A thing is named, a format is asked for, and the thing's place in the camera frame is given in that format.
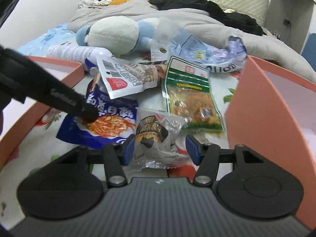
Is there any blue noodle snack packet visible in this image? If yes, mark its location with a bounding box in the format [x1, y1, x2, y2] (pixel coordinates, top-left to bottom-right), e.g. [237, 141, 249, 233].
[56, 73, 138, 149]

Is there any clear black-label snack packet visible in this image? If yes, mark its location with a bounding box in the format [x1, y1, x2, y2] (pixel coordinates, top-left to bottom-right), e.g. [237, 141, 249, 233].
[126, 107, 189, 172]

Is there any white red-label snack packet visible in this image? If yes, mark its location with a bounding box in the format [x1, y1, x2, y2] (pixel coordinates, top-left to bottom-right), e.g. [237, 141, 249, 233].
[96, 56, 166, 100]

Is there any green white snack packet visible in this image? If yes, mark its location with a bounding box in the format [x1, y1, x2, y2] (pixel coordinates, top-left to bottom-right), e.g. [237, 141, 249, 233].
[162, 56, 224, 133]

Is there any pink box lid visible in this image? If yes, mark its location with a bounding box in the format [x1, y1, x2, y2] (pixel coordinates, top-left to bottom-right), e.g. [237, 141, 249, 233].
[1, 49, 85, 166]

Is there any white spray bottle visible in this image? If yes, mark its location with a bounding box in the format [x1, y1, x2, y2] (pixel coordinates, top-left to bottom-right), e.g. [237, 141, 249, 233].
[46, 44, 113, 71]

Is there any pink cardboard box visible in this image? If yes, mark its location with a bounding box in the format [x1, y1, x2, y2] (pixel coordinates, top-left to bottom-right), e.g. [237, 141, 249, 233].
[218, 56, 315, 229]

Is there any white blue plush toy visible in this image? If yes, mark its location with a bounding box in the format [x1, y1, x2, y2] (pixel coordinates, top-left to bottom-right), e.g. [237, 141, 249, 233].
[75, 16, 160, 56]

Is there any folded clothes stack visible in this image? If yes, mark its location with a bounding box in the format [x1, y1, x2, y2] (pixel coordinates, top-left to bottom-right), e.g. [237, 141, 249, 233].
[78, 0, 113, 9]

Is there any grey duvet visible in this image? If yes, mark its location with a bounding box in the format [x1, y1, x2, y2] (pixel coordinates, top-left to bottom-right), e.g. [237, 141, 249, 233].
[68, 0, 315, 83]

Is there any black clothes pile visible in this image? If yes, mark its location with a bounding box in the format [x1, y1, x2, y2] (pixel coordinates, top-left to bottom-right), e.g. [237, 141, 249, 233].
[149, 0, 265, 36]

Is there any blue padded board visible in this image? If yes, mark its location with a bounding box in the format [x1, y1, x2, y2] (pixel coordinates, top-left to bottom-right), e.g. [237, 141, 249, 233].
[302, 33, 316, 71]

